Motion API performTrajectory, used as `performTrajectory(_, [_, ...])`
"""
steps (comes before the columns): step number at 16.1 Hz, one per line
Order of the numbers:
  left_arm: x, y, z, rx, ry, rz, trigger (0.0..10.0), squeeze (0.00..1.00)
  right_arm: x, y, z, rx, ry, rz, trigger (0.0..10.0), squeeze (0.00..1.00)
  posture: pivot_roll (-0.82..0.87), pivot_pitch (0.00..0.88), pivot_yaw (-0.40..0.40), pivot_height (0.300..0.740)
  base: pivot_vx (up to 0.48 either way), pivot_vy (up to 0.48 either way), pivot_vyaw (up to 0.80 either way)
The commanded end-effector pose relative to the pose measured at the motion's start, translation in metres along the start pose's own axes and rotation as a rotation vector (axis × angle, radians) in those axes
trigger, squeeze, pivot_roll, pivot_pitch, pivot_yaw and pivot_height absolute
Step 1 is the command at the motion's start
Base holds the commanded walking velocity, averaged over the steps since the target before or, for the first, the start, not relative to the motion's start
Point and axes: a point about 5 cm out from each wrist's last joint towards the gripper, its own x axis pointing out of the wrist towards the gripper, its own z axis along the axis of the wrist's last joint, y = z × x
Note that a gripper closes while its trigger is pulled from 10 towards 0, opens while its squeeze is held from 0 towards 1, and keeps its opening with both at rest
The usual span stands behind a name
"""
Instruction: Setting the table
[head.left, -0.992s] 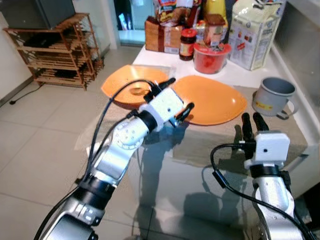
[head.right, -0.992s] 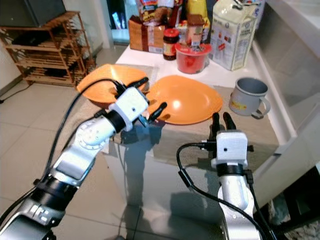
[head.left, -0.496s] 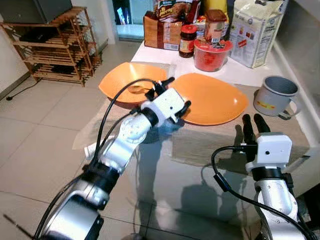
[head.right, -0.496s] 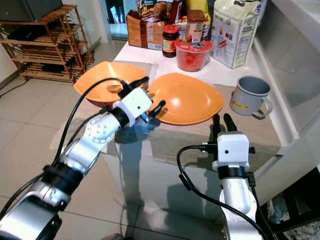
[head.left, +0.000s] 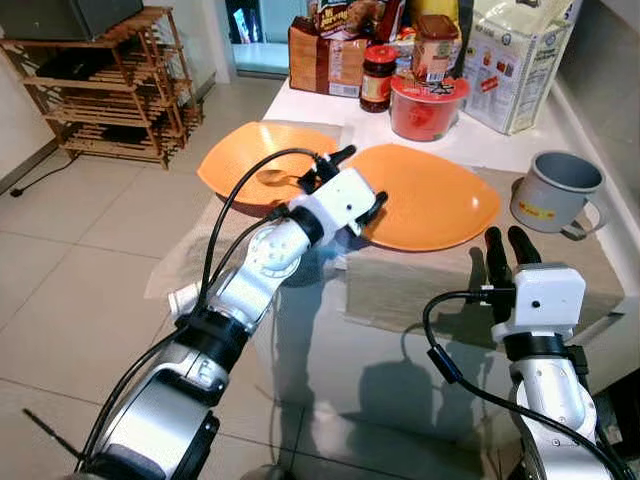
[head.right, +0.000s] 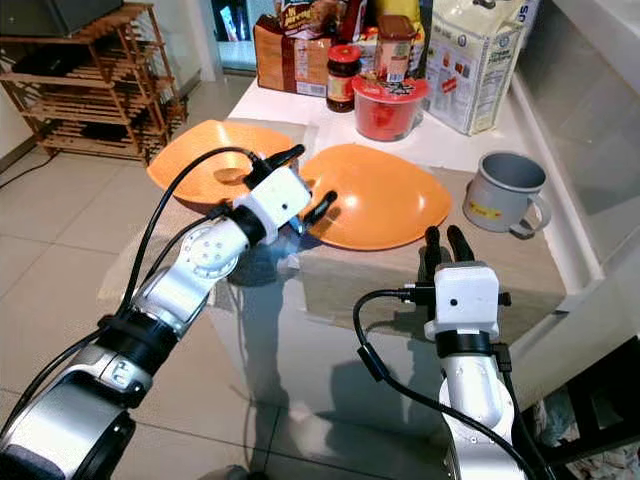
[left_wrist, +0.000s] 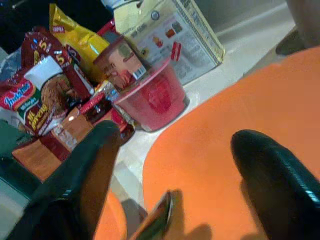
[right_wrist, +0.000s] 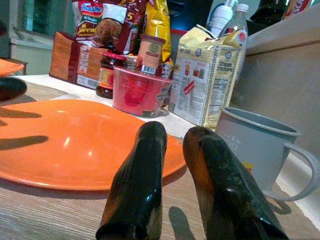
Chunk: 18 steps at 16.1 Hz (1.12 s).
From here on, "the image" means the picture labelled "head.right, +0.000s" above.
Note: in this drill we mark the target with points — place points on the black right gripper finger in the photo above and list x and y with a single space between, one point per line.
432 248
459 245

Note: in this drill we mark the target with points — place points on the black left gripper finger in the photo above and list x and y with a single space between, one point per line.
282 157
321 207

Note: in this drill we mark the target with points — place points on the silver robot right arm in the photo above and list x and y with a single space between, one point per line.
475 400

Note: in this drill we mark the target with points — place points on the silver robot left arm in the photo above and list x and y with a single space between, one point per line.
80 430

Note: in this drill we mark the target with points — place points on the grey mug with yellow label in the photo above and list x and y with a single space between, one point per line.
500 200

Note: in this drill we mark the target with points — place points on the orange plate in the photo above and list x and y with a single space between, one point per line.
390 200
190 145

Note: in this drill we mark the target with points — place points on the brown cardboard food box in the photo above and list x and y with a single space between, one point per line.
285 65

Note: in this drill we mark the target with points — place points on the dark jar with red lid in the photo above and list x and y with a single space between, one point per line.
344 80

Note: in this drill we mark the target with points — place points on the red bowl with clear lid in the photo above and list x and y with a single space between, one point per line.
390 112

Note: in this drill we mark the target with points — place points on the printed snack bag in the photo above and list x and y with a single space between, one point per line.
310 18

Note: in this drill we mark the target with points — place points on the brown instant food cup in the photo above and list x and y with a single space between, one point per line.
397 50

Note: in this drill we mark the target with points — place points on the white printed rice bag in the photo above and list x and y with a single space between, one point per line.
470 65

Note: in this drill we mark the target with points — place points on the wooden slatted rack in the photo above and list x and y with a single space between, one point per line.
90 90

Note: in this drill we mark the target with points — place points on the black appliance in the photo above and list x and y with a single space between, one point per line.
60 14

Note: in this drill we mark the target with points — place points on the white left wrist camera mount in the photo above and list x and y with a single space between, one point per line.
275 200

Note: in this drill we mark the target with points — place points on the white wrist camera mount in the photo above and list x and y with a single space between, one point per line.
465 297
275 200

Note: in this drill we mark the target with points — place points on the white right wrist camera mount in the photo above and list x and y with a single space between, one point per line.
465 297

